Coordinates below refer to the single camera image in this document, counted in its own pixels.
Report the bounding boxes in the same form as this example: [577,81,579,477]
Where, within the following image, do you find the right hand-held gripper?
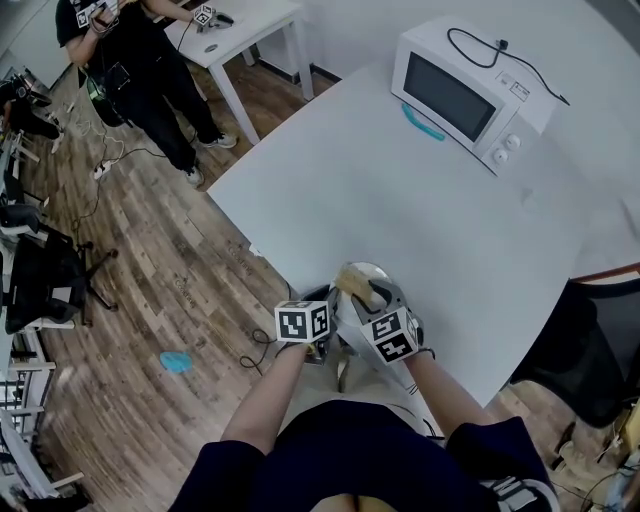
[349,280,426,367]

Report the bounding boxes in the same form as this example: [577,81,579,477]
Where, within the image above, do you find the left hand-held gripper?
[274,283,347,367]

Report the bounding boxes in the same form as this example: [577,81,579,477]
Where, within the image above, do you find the yellow sponge piece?
[335,263,377,307]

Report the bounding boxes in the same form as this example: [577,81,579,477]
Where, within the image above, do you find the white round plate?
[329,260,394,301]

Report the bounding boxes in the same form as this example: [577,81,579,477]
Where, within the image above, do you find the person's right forearm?
[401,349,497,442]

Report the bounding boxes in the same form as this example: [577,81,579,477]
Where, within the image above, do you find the person's left forearm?
[219,342,309,457]

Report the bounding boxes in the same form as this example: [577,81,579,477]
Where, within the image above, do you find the person's beige trousers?
[278,368,442,437]

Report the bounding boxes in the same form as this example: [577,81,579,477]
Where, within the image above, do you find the person's dark blue shirt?
[169,399,562,512]

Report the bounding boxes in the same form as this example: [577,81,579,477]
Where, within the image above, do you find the blue cloth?
[159,350,194,376]

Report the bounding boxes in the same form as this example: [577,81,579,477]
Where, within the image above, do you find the black mesh office chair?
[508,269,640,430]

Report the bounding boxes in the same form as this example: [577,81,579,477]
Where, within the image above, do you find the white microwave oven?
[391,14,559,178]

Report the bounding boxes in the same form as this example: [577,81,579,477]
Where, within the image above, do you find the white floor power strip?
[92,159,122,181]

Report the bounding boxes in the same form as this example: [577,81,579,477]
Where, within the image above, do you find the white small table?
[161,0,317,147]

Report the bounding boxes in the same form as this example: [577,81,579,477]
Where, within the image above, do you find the black swivel office chair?
[3,228,122,335]

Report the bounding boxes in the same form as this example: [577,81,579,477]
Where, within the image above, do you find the white desk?
[0,319,87,502]

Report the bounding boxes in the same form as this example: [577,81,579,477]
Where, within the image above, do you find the black floor cable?
[239,326,282,377]

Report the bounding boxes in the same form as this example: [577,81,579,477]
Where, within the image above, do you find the teal plastic handle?
[401,102,447,144]

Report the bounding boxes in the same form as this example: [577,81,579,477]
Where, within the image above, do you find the white floor cable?
[64,99,127,167]

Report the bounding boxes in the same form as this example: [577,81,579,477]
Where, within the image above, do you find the black microwave power cable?
[446,27,572,107]

